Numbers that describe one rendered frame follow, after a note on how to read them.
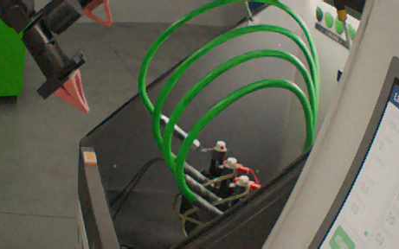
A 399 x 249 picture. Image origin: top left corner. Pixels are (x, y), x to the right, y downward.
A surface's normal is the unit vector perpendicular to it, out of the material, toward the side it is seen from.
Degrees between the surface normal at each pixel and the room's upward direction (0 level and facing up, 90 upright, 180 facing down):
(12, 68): 90
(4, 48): 90
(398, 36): 76
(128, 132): 90
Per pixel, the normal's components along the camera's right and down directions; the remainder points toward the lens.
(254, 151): 0.23, 0.37
